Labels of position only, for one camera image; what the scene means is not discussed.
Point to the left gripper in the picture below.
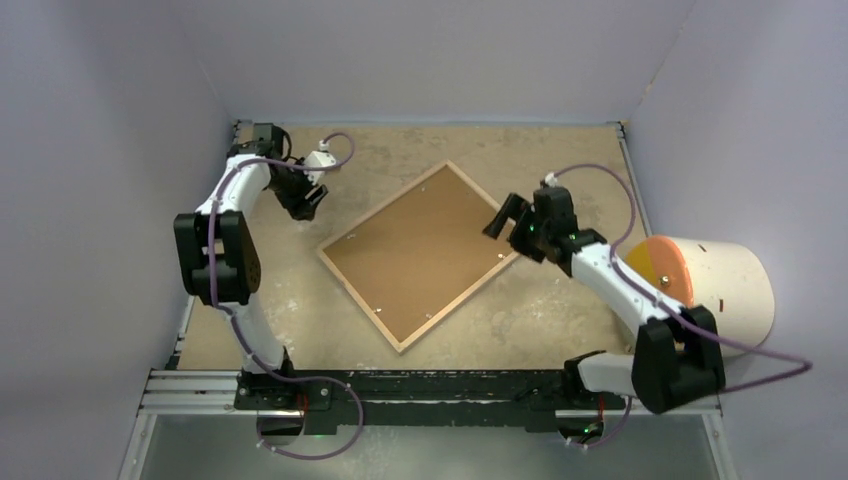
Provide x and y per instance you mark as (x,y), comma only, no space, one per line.
(301,207)

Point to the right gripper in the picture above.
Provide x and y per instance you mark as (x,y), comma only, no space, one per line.
(516,209)

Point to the wooden picture frame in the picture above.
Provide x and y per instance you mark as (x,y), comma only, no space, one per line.
(371,305)

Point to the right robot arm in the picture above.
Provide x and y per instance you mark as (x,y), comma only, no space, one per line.
(676,358)

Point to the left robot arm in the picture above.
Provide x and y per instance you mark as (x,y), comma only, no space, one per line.
(218,261)

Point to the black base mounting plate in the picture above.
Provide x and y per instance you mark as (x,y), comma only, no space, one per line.
(534,400)

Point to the white cylinder with orange face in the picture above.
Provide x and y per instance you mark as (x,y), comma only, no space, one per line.
(727,278)

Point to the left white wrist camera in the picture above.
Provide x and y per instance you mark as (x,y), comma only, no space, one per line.
(319,162)

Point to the aluminium rail frame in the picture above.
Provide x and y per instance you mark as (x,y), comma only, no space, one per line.
(188,428)

